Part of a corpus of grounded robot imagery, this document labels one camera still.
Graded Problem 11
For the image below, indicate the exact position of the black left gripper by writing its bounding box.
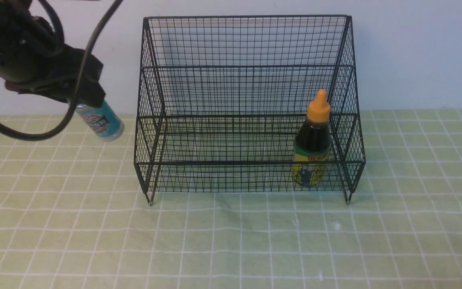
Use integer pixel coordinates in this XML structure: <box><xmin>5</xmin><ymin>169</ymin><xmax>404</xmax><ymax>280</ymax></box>
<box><xmin>5</xmin><ymin>46</ymin><xmax>106</xmax><ymax>108</ymax></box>

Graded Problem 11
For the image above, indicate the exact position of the green-capped pepper shaker bottle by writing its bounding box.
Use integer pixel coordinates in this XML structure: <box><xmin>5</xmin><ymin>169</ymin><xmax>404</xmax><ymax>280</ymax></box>
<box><xmin>75</xmin><ymin>101</ymin><xmax>125</xmax><ymax>142</ymax></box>

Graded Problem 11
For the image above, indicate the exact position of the orange-capped dark sauce bottle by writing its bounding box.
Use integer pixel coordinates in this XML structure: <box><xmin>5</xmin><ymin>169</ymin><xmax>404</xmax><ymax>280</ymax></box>
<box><xmin>291</xmin><ymin>89</ymin><xmax>331</xmax><ymax>187</ymax></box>

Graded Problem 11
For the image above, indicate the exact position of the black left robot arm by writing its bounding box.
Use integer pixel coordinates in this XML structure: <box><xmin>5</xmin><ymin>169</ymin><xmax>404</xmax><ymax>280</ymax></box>
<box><xmin>0</xmin><ymin>0</ymin><xmax>106</xmax><ymax>108</ymax></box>

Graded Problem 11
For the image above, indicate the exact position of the green checked tablecloth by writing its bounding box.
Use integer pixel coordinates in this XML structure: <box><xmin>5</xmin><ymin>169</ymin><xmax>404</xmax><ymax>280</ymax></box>
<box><xmin>0</xmin><ymin>110</ymin><xmax>462</xmax><ymax>289</ymax></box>

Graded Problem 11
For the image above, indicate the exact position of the black cable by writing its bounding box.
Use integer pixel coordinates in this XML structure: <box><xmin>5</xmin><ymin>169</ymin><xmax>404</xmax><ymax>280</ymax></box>
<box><xmin>0</xmin><ymin>0</ymin><xmax>124</xmax><ymax>142</ymax></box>

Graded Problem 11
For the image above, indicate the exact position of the black wire mesh rack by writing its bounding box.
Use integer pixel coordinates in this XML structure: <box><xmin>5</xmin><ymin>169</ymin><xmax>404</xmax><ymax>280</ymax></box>
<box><xmin>134</xmin><ymin>15</ymin><xmax>366</xmax><ymax>205</ymax></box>

